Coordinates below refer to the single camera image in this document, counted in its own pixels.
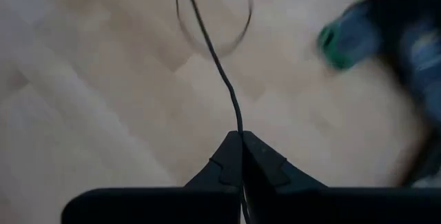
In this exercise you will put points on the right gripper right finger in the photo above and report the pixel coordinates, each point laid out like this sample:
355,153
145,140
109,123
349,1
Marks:
268,169

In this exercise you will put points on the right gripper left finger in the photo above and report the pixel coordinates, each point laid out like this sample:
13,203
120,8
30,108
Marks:
224,169

